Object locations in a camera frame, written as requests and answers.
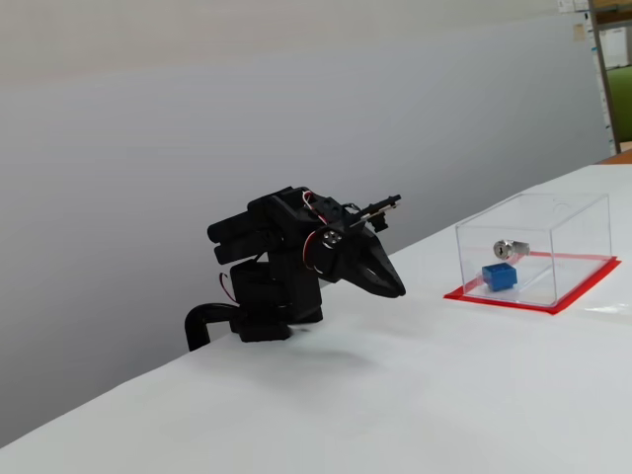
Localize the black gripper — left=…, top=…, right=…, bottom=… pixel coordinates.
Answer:
left=302, top=223, right=408, bottom=301

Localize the blue lego brick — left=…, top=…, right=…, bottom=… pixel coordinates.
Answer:
left=481, top=262, right=519, bottom=293

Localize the transparent plastic box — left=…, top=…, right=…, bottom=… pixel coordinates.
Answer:
left=454, top=192, right=614, bottom=309

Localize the white box on shelf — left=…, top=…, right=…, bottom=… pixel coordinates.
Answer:
left=598, top=24, right=632, bottom=71

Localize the red tape rectangle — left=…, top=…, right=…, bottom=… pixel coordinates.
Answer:
left=442, top=250, right=623, bottom=316

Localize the silver cylinder lock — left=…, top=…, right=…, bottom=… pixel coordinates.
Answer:
left=492, top=239, right=531, bottom=260

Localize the black table clamp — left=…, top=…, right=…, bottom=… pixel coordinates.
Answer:
left=184, top=301, right=243, bottom=353

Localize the wooden table surface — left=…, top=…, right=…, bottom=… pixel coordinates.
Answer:
left=595, top=141, right=632, bottom=167

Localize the green panel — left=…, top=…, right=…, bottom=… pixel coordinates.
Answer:
left=605, top=62, right=632, bottom=145

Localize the wrist camera board with mount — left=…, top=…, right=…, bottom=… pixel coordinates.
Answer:
left=347, top=193, right=403, bottom=234

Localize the red white wrist servo wire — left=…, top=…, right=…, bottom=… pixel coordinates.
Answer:
left=301, top=190, right=323, bottom=272

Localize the shelf frame post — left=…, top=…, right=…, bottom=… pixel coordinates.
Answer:
left=588, top=0, right=624, bottom=157

